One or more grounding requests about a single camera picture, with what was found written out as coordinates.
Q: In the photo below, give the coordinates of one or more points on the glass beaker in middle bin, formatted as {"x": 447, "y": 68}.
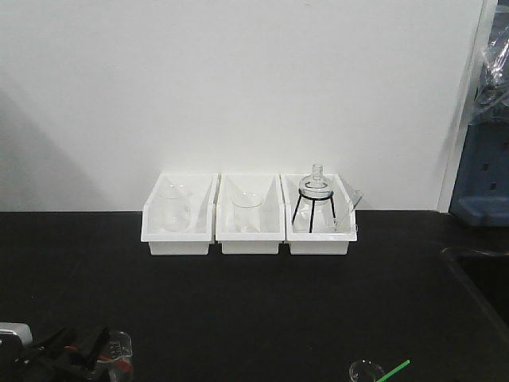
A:
{"x": 247, "y": 207}

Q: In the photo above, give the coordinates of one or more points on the glass beaker in left bin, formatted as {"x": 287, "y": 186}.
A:
{"x": 176, "y": 208}

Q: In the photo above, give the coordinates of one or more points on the black wire tripod stand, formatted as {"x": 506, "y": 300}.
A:
{"x": 314, "y": 213}

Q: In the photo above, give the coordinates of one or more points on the white storage bin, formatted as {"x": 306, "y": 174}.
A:
{"x": 317, "y": 243}
{"x": 272, "y": 213}
{"x": 201, "y": 231}

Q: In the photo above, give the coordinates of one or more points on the glass beaker in bin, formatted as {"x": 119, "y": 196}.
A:
{"x": 247, "y": 207}
{"x": 176, "y": 208}

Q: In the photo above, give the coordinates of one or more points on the left white storage bin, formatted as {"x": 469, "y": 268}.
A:
{"x": 201, "y": 231}

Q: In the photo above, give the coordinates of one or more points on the middle white storage bin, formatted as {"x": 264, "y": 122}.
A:
{"x": 272, "y": 213}

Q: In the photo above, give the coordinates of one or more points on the front right glass beaker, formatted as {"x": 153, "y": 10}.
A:
{"x": 365, "y": 371}

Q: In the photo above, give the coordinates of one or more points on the front left glass beaker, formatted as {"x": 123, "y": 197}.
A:
{"x": 115, "y": 362}

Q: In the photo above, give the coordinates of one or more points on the right white storage bin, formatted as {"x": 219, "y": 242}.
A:
{"x": 317, "y": 243}

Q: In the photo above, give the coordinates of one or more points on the green plastic spoon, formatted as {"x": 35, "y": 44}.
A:
{"x": 394, "y": 371}

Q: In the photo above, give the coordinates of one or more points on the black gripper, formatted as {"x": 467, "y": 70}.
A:
{"x": 81, "y": 347}

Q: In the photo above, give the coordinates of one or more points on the glass funnel in right bin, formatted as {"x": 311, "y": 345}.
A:
{"x": 343, "y": 215}

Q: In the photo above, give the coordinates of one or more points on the clear plastic bag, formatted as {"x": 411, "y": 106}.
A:
{"x": 493, "y": 89}

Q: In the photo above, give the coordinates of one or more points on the blue cabinet at right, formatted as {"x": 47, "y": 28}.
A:
{"x": 480, "y": 194}

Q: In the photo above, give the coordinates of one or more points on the glass alcohol lamp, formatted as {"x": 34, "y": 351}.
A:
{"x": 316, "y": 185}

